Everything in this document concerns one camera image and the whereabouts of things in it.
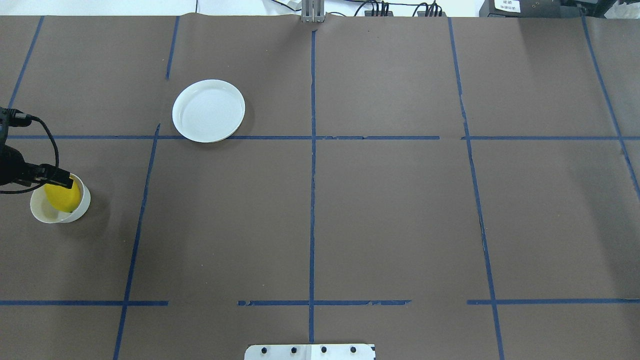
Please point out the yellow lemon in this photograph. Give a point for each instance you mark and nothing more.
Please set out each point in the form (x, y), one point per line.
(64, 199)

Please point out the white round plate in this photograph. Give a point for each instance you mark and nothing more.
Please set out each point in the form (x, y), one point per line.
(208, 111)

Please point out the black computer box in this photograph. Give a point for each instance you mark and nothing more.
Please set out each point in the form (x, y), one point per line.
(552, 9)

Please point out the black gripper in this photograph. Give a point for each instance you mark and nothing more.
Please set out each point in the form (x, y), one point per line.
(11, 167)

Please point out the white small bowl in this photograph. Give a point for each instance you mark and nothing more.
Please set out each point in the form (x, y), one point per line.
(43, 211)

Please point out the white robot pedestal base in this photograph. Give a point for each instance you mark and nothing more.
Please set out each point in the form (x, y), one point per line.
(335, 351)

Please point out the aluminium frame post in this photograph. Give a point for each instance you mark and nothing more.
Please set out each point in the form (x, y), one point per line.
(313, 11)

